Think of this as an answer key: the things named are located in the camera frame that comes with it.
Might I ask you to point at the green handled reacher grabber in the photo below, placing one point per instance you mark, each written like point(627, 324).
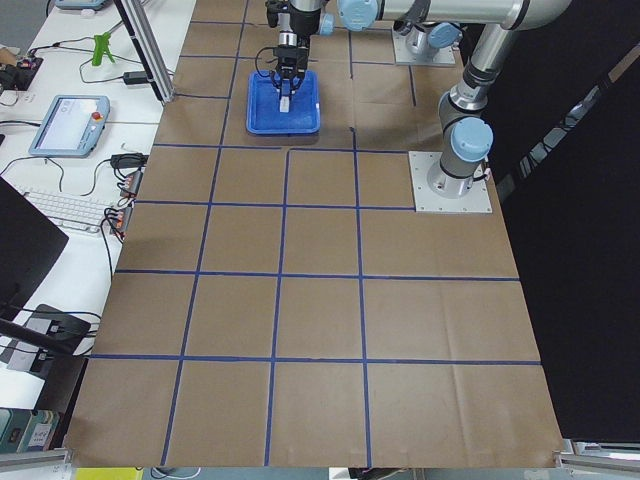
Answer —
point(101, 49)

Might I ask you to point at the black monitor with stand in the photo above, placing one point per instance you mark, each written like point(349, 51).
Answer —
point(30, 246)

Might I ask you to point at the blue plastic tray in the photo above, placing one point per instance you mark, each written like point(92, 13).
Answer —
point(267, 115)

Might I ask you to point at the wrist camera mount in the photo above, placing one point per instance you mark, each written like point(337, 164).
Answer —
point(291, 54)

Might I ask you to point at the brown paper table cover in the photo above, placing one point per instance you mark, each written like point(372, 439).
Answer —
point(280, 301)

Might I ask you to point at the white block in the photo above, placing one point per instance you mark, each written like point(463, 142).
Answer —
point(284, 103)

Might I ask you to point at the white keyboard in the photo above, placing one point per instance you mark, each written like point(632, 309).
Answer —
point(70, 212)

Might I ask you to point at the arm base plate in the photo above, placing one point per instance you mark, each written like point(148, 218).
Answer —
point(436, 192)
point(425, 52)

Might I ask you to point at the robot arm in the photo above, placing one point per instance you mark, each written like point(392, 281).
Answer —
point(298, 21)
point(467, 138)

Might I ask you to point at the black adapter left desk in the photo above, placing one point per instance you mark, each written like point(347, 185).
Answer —
point(135, 78)

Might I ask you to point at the left aluminium frame post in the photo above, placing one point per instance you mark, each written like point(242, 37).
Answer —
point(139, 29)

